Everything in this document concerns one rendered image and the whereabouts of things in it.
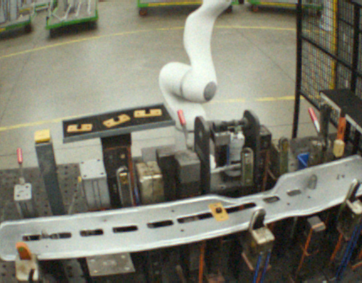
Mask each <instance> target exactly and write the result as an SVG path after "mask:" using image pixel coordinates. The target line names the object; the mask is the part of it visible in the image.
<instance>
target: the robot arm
mask: <svg viewBox="0 0 362 283"><path fill-rule="evenodd" d="M200 1H203V4H202V5H203V6H201V8H199V9H198V10H196V12H194V13H192V14H190V16H188V18H187V22H186V25H185V30H184V48H185V50H186V52H187V53H188V55H189V59H190V61H191V66H188V65H185V64H183V63H179V62H170V63H168V64H167V65H166V66H164V67H163V69H162V70H161V72H160V75H159V84H160V90H161V93H162V96H163V97H164V99H165V101H166V103H167V104H168V105H169V107H170V108H171V110H172V112H173V116H174V118H175V119H176V125H175V126H174V133H175V149H176V151H177V150H183V149H187V148H186V146H185V142H186V140H185V136H184V130H183V127H182V126H181V125H180V122H179V118H178V113H177V111H178V110H179V109H181V110H182V111H183V112H184V118H185V121H186V128H187V132H188V135H189V139H190V140H191V141H192V142H193V143H194V119H195V117H196V116H199V115H202V116H203V117H204V119H205V120H206V115H205V110H204V109H203V107H202V106H201V104H206V103H209V102H210V101H211V100H212V99H213V98H214V97H215V96H216V92H217V89H218V85H217V80H216V71H215V67H214V64H213V60H212V58H211V55H210V41H211V33H212V30H213V26H214V25H213V23H214V22H215V21H216V19H217V16H219V14H220V13H221V12H223V11H224V10H226V9H227V8H228V7H229V6H230V5H229V4H230V3H231V2H232V0H200ZM193 149H194V148H193ZM213 168H215V163H214V158H213V157H212V156H211V155H210V169H213Z"/></svg>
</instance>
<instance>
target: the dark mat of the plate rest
mask: <svg viewBox="0 0 362 283"><path fill-rule="evenodd" d="M145 109H150V110H157V109H159V110H161V115H159V116H144V117H135V111H141V110H145ZM122 115H127V116H129V117H130V120H128V121H126V122H123V123H120V124H118V125H114V126H111V127H107V126H106V125H104V122H105V121H107V120H112V119H113V118H114V117H120V116H122ZM168 120H173V118H172V116H171V115H170V114H169V113H168V112H167V110H166V108H165V107H164V105H163V104H162V105H156V106H149V107H143V108H137V109H125V110H124V111H119V112H113V113H107V114H101V115H95V116H90V117H85V118H79V119H75V120H64V121H62V125H63V138H66V137H70V136H80V135H84V134H89V133H94V132H100V131H110V130H116V129H121V128H127V127H133V126H136V125H145V124H151V123H157V122H163V121H168ZM79 124H82V125H86V124H92V129H91V131H74V132H67V130H68V127H69V126H70V125H79Z"/></svg>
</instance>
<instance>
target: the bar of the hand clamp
mask: <svg viewBox="0 0 362 283"><path fill-rule="evenodd" d="M319 111H320V120H319V142H320V143H321V144H322V141H323V137H324V141H325V142H326V145H325V146H324V148H325V149H326V150H327V145H328V132H329V114H331V113H332V111H333V108H332V107H331V106H329V103H323V102H322V103H320V109H319ZM320 151H322V149H321V150H320Z"/></svg>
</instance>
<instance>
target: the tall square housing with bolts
mask: <svg viewBox="0 0 362 283"><path fill-rule="evenodd" d="M79 167H80V171H81V175H82V181H83V190H84V196H85V199H86V202H87V206H88V210H89V211H90V212H92V213H93V212H97V211H99V212H101V211H109V209H111V204H110V198H109V190H108V184H107V176H106V174H105V171H104V165H103V162H102V159H101V158H99V159H94V160H89V161H88V160H85V161H81V162H79ZM93 231H94V235H96V234H104V231H103V230H100V229H98V230H93Z"/></svg>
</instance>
